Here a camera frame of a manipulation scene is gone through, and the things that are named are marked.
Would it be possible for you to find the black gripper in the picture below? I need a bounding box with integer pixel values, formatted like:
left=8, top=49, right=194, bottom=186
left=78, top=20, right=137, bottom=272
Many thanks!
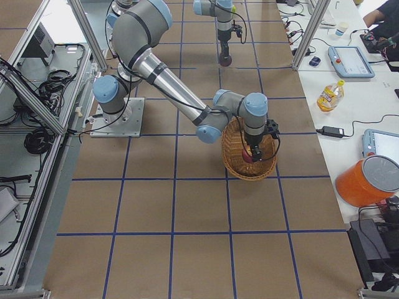
left=219, top=39, right=229, bottom=59
left=244, top=132, right=264, bottom=162

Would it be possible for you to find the red yellow apple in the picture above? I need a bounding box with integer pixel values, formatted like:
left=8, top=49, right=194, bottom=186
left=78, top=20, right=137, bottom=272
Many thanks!
left=242, top=149, right=253, bottom=164

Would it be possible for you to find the dark red apple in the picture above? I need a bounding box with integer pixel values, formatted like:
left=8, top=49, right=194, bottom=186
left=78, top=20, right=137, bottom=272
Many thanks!
left=218, top=54, right=232, bottom=67

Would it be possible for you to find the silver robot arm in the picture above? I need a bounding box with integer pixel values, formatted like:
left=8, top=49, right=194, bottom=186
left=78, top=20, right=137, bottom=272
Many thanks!
left=193, top=0, right=233, bottom=67
left=93, top=1, right=269, bottom=163

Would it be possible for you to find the wicker basket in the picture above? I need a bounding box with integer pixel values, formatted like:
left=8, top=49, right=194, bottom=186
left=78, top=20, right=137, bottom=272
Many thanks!
left=221, top=117, right=279, bottom=181

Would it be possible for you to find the black power brick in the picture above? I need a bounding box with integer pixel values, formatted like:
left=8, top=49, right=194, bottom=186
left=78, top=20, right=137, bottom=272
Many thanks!
left=316, top=126, right=345, bottom=138

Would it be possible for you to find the dark blue pouch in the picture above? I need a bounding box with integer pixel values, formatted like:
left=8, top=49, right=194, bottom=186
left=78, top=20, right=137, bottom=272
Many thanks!
left=309, top=56, right=321, bottom=67

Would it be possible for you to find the orange juice bottle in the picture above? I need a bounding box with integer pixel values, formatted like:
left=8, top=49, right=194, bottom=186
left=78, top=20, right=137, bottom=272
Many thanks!
left=317, top=79, right=345, bottom=112

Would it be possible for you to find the near teach pendant tablet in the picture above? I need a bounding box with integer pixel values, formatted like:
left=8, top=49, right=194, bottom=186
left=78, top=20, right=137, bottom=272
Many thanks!
left=362, top=129, right=399, bottom=163

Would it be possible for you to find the teach pendant tablet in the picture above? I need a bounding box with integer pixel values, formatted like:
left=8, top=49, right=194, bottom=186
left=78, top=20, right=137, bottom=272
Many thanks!
left=362, top=129, right=399, bottom=163
left=328, top=46, right=375, bottom=78

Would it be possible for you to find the white paper cup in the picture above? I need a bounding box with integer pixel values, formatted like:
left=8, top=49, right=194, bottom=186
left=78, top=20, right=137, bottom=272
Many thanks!
left=335, top=22, right=349, bottom=37

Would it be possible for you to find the far teach pendant tablet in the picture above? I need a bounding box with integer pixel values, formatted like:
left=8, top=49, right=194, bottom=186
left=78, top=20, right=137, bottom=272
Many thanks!
left=328, top=46, right=375, bottom=78

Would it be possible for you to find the orange bucket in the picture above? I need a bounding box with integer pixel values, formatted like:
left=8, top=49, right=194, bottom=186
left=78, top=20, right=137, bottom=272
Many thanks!
left=335, top=155, right=398, bottom=207

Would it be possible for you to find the seated person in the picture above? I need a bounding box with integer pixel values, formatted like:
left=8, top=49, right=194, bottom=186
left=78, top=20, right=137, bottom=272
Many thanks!
left=363, top=0, right=398, bottom=62

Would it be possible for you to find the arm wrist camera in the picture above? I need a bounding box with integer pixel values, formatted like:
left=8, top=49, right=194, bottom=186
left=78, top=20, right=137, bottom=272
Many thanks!
left=265, top=119, right=280, bottom=140
left=231, top=21, right=243, bottom=39

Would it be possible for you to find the aluminium frame post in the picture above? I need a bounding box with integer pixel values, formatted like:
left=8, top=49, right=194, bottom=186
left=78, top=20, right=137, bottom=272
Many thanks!
left=292, top=0, right=330, bottom=71

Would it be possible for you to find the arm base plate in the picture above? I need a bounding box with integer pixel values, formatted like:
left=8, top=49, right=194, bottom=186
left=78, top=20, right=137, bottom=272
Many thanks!
left=89, top=98, right=145, bottom=138

